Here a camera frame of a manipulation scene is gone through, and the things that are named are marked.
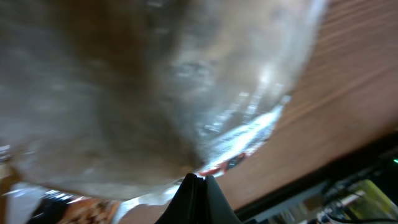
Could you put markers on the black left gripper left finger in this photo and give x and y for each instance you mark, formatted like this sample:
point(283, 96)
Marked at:
point(187, 204)

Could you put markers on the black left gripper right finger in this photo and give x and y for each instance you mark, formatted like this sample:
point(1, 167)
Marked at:
point(219, 210)

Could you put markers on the beige brown snack packet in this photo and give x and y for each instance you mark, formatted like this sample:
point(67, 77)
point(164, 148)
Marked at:
point(106, 105)

